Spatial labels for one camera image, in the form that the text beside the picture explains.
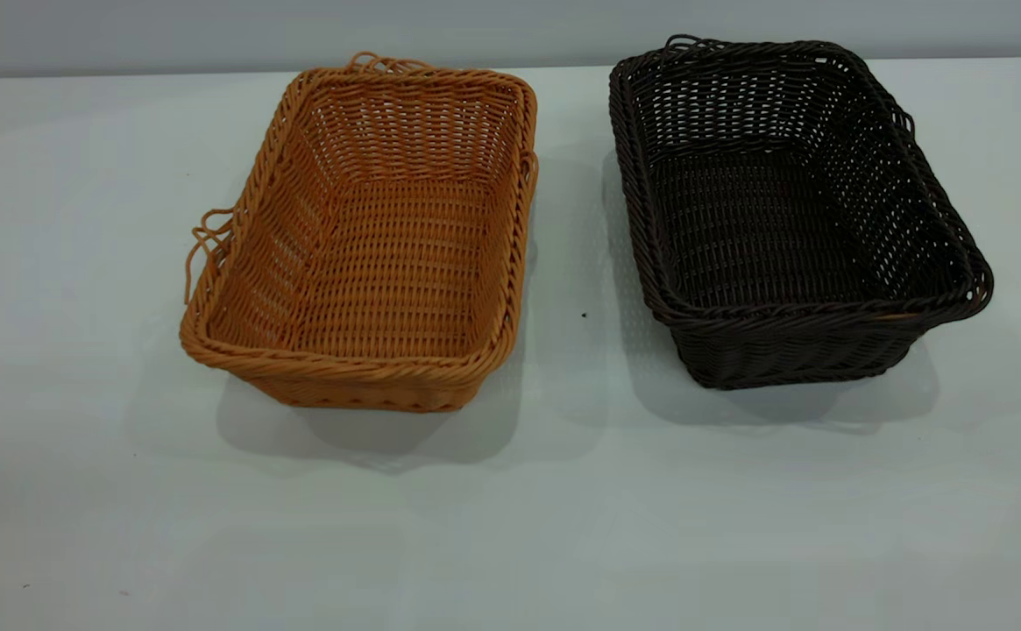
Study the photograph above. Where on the orange-brown wicker basket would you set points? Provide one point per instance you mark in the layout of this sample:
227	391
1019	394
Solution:
387	263

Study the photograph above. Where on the dark brown wicker basket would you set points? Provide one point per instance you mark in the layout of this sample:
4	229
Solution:
764	237

